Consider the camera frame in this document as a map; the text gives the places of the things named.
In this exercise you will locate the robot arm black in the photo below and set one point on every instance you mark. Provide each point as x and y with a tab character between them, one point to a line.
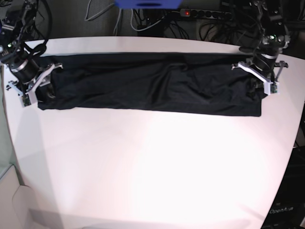
15	30
274	37

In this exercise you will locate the blue plastic box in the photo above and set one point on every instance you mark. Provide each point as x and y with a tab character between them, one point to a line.
148	4

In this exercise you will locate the dark navy long-sleeve T-shirt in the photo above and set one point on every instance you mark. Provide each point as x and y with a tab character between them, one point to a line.
198	83

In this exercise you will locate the black OpenArm control box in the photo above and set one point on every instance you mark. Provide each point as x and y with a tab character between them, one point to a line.
288	208

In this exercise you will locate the black power strip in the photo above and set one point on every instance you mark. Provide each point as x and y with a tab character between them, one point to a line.
205	14

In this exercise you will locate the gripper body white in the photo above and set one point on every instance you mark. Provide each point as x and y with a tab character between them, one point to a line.
29	77
268	78

